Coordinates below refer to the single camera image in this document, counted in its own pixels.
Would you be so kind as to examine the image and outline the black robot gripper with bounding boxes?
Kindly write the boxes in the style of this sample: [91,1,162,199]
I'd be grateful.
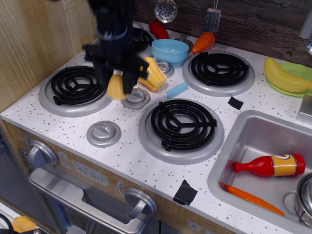
[82,26,149,94]

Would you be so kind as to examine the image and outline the yellow toy corn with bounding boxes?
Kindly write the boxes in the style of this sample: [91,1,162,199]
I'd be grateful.
[107,74,128,100]

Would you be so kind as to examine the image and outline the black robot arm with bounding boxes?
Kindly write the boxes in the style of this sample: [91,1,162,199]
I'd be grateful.
[82,0,149,94]

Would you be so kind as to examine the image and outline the light blue plastic bowl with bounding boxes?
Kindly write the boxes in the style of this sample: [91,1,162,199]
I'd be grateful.
[152,39,189,64]

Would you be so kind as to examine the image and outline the silver top knob middle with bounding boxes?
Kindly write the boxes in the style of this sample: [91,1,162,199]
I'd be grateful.
[121,88,151,110]

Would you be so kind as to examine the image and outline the yellow toy bell pepper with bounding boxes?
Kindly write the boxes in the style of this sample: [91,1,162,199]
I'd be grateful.
[138,57,167,91]

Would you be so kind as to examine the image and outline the back left black burner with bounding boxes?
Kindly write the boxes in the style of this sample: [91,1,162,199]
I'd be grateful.
[133,27,154,59]

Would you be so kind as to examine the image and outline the black burner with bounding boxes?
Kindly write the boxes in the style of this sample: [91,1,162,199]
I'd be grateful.
[182,51,255,97]
[133,27,154,59]
[39,65,112,117]
[138,99,224,165]

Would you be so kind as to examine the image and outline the front left black burner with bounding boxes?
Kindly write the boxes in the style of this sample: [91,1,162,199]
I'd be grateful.
[39,65,112,117]

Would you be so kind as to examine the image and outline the silver top knob back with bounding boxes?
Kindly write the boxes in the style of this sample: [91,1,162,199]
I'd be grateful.
[156,61,175,78]

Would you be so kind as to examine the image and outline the red toy chili pepper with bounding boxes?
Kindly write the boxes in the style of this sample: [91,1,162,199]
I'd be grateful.
[149,20,169,39]

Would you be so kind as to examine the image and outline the silver top knob front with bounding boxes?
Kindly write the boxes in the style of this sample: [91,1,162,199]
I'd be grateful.
[86,121,121,148]

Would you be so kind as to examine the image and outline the silver perforated toy skimmer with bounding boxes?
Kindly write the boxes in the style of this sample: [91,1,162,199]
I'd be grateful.
[154,0,178,23]

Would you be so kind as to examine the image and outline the front right black burner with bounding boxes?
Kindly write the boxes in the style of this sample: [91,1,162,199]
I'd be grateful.
[138,99,224,165]

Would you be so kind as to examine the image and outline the short orange toy carrot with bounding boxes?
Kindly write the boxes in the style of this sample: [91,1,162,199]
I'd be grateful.
[192,32,215,54]

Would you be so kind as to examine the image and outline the back right black burner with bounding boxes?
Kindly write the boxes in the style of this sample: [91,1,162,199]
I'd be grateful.
[182,51,255,97]

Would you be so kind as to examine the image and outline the grey slotted toy spatula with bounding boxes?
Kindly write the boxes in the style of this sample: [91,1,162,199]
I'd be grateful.
[202,8,221,33]

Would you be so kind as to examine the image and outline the left silver oven knob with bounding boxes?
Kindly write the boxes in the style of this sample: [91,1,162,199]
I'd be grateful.
[28,139,58,168]

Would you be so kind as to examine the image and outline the silver oven knob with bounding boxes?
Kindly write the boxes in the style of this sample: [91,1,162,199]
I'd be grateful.
[28,139,58,168]
[124,187,157,219]

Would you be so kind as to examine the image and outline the black tape piece upper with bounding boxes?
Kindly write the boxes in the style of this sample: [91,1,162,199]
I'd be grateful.
[228,97,244,110]

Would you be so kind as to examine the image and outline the black tape piece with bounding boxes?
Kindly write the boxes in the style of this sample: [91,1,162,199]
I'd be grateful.
[173,180,198,206]
[228,97,244,110]

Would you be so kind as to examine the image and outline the right silver oven knob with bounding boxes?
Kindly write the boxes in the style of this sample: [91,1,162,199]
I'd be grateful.
[124,187,157,219]

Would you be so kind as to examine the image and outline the black tape piece lower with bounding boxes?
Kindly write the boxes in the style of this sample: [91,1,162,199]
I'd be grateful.
[173,180,198,206]

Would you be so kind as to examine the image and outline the yellow toy banana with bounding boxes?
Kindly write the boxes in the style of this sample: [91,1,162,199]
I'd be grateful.
[264,58,312,93]

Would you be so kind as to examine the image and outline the silver metal sink basin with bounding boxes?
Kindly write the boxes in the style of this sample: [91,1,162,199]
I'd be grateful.
[208,111,312,234]

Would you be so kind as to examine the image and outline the yellow object lower left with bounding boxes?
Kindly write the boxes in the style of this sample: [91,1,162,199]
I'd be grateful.
[12,216,37,233]

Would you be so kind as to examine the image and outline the long orange toy carrot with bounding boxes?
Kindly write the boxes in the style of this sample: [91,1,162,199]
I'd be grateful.
[224,184,285,216]

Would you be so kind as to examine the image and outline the green plastic plate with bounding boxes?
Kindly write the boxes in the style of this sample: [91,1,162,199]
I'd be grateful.
[266,62,312,97]

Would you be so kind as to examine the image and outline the silver faucet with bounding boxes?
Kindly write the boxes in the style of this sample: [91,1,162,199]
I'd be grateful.
[299,16,312,55]

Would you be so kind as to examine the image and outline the red toy ketchup bottle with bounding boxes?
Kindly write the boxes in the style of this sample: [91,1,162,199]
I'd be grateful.
[233,154,306,177]

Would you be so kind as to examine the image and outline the silver toy pot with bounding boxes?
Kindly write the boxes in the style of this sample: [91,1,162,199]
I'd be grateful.
[294,173,312,228]

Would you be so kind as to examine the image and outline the blue handled toy knife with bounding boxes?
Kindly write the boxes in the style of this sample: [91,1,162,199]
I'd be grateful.
[140,82,188,113]

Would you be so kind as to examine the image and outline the silver oven door handle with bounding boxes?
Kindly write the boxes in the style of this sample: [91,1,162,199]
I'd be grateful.
[29,169,146,234]

